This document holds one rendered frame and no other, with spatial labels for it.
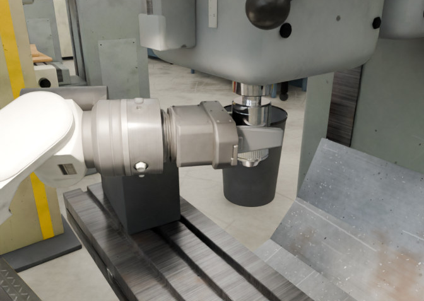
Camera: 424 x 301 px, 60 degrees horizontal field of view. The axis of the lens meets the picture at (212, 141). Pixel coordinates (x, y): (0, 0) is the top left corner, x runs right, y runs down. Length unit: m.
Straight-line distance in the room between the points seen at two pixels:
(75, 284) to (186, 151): 1.78
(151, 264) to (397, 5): 0.57
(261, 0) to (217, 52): 0.10
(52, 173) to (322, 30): 0.31
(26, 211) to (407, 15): 2.15
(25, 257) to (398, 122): 2.04
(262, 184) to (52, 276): 1.38
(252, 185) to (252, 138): 2.10
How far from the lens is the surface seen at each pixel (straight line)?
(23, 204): 2.32
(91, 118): 0.41
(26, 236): 2.42
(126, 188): 0.74
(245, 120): 0.43
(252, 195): 2.56
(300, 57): 0.33
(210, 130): 0.39
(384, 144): 0.79
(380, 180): 0.79
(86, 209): 0.91
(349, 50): 0.39
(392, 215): 0.77
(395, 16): 0.44
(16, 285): 1.60
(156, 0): 0.34
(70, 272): 2.21
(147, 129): 0.39
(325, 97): 0.84
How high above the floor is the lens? 1.39
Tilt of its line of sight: 22 degrees down
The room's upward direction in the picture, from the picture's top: straight up
